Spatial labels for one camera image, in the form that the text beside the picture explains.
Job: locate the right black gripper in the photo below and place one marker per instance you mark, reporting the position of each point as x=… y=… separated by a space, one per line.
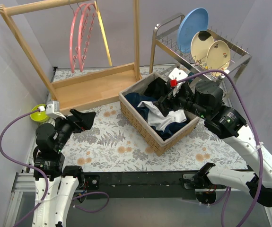
x=168 y=98

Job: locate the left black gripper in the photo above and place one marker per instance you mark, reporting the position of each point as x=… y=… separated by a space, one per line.
x=76 y=121

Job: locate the white skirt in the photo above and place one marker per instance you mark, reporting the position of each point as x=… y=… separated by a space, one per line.
x=157 y=119

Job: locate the blue denim skirt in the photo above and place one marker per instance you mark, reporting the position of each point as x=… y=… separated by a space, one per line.
x=134 y=99

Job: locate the pink hanger front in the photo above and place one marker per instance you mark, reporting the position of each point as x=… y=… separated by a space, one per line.
x=73 y=41

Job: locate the pink hanger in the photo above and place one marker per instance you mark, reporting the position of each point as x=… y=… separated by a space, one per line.
x=88 y=15
x=73 y=41

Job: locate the yellow hanger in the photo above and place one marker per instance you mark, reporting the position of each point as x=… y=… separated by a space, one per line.
x=103 y=34

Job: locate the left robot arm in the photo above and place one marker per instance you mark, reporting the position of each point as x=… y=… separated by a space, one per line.
x=54 y=183

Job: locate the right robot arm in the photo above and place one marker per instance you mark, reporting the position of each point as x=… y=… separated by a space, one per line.
x=228 y=125

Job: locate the pink hanger rear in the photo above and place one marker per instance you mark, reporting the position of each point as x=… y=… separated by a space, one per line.
x=88 y=15

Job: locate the black garment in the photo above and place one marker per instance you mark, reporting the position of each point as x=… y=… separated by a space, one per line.
x=156 y=89

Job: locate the wooden clothes rack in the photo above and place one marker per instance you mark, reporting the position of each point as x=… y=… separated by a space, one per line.
x=85 y=91

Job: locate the wicker laundry basket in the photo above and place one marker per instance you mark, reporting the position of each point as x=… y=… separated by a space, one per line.
x=157 y=144

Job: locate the green bowl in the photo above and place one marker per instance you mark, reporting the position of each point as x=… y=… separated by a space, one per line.
x=39 y=117

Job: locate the cream plate flower print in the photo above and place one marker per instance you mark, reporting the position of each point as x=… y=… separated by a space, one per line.
x=218 y=56

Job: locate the cream plate black spot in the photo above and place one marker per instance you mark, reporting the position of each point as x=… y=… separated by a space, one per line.
x=200 y=45

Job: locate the blue plate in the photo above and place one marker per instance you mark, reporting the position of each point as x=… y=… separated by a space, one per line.
x=194 y=22

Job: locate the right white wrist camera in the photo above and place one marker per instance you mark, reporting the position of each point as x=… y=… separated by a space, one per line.
x=175 y=76

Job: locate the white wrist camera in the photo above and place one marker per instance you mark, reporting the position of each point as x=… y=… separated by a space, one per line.
x=52 y=109
x=175 y=76

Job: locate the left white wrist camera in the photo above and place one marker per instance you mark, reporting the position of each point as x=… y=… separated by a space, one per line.
x=52 y=109

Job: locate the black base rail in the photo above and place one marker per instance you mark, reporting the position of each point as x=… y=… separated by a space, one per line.
x=155 y=184

